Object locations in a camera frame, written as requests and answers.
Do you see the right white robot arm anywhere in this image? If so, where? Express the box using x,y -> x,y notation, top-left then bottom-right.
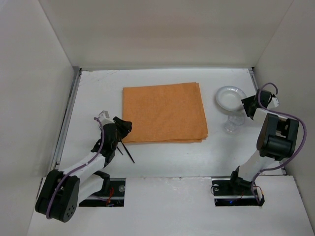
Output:
230,89 -> 299,189

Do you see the right aluminium table rail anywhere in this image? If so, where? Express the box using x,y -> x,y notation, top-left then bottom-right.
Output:
248,67 -> 259,91

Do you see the orange cloth napkin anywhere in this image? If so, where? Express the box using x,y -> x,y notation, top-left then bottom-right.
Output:
123,82 -> 208,143

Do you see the left aluminium table rail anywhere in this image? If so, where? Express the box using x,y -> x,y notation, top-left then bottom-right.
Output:
48,66 -> 82,172

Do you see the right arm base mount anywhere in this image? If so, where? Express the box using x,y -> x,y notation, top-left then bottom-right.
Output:
210,169 -> 265,207

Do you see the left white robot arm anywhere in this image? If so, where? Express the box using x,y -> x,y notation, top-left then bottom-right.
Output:
35,117 -> 132,223

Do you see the white ceramic plate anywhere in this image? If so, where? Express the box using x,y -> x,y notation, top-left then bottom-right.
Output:
215,86 -> 247,112

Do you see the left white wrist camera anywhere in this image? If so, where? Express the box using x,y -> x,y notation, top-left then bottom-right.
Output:
98,111 -> 112,126

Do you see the black knife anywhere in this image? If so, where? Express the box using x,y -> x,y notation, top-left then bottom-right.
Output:
121,141 -> 135,164

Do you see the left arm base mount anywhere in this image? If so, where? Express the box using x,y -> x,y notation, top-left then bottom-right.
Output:
78,171 -> 126,207

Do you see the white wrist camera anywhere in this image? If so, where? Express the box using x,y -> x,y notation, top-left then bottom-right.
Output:
98,111 -> 112,126
267,94 -> 280,109

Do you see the aluminium table rail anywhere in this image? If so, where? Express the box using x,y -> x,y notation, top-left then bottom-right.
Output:
248,67 -> 259,91
48,66 -> 82,172

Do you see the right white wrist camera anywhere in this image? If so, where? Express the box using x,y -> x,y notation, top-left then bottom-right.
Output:
267,94 -> 280,109

